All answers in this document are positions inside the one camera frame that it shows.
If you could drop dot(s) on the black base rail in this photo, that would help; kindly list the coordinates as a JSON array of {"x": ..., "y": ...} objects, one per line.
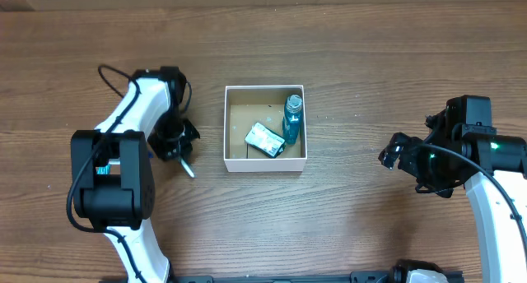
[{"x": 353, "y": 277}]

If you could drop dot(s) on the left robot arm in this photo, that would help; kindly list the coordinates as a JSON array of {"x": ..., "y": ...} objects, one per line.
[{"x": 113, "y": 188}]

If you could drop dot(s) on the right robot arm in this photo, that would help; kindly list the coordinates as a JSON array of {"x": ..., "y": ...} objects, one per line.
[{"x": 463, "y": 149}]

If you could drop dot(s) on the red toothpaste tube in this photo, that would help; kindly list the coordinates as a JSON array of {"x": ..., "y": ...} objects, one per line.
[{"x": 104, "y": 170}]

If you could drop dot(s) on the blue mouthwash bottle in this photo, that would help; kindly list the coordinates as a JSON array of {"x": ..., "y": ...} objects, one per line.
[{"x": 292, "y": 120}]

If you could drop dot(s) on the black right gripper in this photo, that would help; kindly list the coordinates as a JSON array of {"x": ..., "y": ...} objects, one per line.
[{"x": 400, "y": 152}]

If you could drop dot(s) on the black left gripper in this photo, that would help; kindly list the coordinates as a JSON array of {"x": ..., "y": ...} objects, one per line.
[{"x": 174, "y": 147}]

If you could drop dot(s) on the white cardboard box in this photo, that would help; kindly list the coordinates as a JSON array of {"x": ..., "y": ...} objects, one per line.
[{"x": 246, "y": 105}]

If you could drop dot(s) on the green white soap packet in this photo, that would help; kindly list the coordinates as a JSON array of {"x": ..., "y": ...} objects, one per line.
[{"x": 265, "y": 140}]

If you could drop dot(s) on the green white toothbrush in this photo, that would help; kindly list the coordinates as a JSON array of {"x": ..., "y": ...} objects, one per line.
[{"x": 187, "y": 168}]

